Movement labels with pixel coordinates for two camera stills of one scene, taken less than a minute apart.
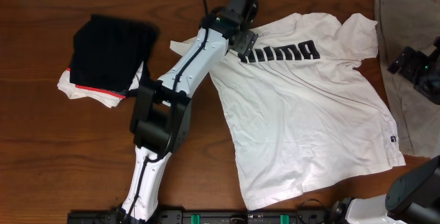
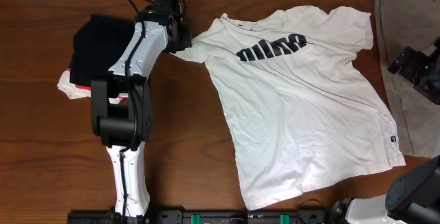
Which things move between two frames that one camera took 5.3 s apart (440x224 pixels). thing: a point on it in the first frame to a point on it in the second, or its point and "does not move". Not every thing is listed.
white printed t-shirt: (300, 115) does not move
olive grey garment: (411, 20) does not move
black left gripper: (246, 43) to (185, 38)
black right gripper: (410, 70) does not move
